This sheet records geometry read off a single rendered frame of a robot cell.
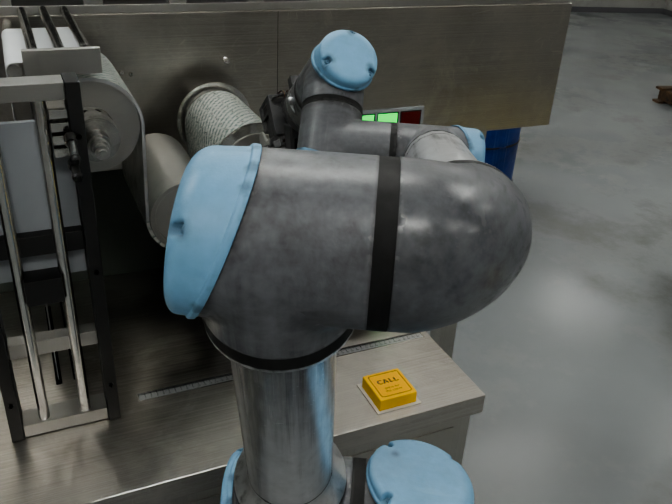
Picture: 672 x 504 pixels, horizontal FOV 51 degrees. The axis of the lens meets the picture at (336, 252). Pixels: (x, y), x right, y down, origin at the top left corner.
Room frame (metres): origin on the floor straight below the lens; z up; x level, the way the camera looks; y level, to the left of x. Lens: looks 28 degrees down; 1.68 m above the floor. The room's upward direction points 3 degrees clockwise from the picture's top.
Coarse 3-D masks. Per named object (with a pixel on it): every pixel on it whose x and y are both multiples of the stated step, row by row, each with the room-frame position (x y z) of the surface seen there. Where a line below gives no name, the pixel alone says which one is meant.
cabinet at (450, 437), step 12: (456, 420) 0.98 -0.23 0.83; (468, 420) 1.00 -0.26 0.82; (420, 432) 0.95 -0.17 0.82; (432, 432) 0.96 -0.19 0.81; (444, 432) 0.97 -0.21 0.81; (456, 432) 0.99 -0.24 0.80; (372, 444) 0.91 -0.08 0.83; (384, 444) 0.92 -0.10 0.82; (432, 444) 0.96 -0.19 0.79; (444, 444) 0.97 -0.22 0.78; (456, 444) 0.99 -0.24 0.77; (348, 456) 0.89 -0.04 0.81; (360, 456) 0.90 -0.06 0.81; (456, 456) 0.99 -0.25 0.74; (204, 492) 0.79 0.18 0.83; (216, 492) 0.79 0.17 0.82
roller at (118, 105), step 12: (84, 84) 1.00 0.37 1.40; (96, 84) 1.00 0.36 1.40; (108, 84) 1.01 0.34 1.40; (84, 96) 0.99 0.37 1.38; (96, 96) 1.00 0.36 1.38; (108, 96) 1.01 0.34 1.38; (120, 96) 1.02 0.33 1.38; (108, 108) 1.01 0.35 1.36; (120, 108) 1.02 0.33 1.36; (132, 108) 1.02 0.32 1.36; (120, 120) 1.01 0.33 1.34; (132, 120) 1.02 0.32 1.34; (120, 132) 1.01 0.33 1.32; (132, 132) 1.02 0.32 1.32; (120, 144) 1.01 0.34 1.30; (132, 144) 1.02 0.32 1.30; (120, 156) 1.01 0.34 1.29; (96, 168) 1.00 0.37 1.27; (108, 168) 1.00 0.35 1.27
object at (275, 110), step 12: (288, 84) 0.97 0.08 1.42; (276, 96) 1.00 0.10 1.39; (264, 108) 1.02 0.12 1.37; (276, 108) 0.99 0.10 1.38; (264, 120) 1.01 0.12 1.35; (276, 120) 0.98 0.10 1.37; (288, 120) 0.92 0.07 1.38; (264, 132) 1.01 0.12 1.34; (276, 132) 0.96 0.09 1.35; (276, 144) 0.96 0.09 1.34
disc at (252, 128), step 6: (246, 126) 1.09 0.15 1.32; (252, 126) 1.09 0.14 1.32; (258, 126) 1.09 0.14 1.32; (234, 132) 1.08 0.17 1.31; (240, 132) 1.08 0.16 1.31; (246, 132) 1.09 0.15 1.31; (252, 132) 1.09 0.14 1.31; (258, 132) 1.09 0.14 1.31; (228, 138) 1.07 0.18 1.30; (234, 138) 1.08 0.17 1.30; (240, 138) 1.08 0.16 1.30; (222, 144) 1.07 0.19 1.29; (228, 144) 1.07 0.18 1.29
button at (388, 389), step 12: (384, 372) 0.98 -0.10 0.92; (396, 372) 0.99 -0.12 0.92; (372, 384) 0.95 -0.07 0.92; (384, 384) 0.95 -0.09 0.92; (396, 384) 0.95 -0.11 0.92; (408, 384) 0.96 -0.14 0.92; (372, 396) 0.93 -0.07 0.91; (384, 396) 0.92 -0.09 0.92; (396, 396) 0.92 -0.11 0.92; (408, 396) 0.93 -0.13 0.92; (384, 408) 0.91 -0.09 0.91
